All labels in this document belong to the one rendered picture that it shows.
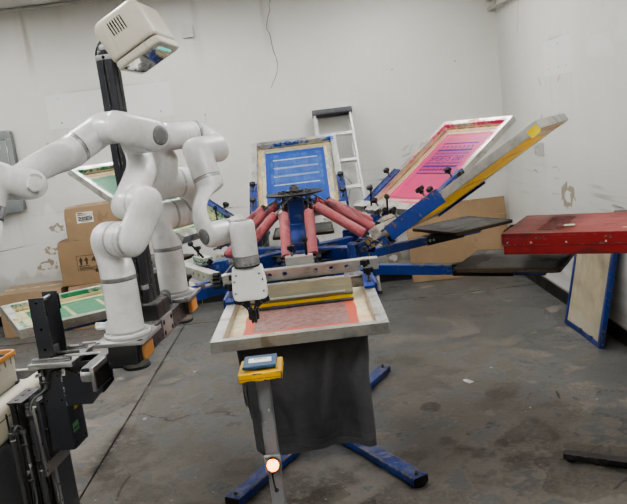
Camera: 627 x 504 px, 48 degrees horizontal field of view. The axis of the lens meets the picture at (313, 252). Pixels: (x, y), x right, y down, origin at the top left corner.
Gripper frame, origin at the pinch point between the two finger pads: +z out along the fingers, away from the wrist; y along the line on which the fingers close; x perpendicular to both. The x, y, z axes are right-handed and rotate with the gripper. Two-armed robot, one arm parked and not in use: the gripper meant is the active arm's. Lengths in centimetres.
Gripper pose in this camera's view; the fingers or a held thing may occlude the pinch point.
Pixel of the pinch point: (254, 315)
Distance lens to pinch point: 211.0
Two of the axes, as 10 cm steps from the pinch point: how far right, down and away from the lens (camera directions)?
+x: -0.1, -1.8, 9.8
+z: 1.2, 9.8, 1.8
